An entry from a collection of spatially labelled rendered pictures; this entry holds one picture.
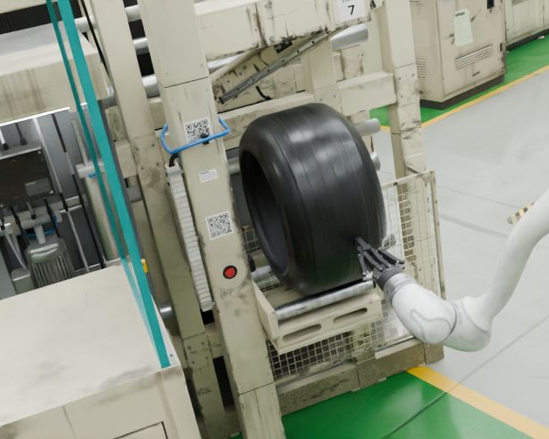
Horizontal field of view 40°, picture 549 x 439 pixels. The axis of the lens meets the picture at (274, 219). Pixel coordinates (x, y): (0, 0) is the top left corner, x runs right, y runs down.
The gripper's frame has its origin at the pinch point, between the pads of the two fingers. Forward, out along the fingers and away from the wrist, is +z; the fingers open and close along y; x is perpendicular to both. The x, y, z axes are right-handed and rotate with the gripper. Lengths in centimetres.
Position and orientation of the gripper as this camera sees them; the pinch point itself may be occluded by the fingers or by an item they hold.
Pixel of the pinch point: (362, 246)
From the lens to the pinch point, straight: 216.6
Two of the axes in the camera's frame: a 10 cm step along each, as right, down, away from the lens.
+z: -3.5, -4.7, 8.1
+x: 1.2, 8.4, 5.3
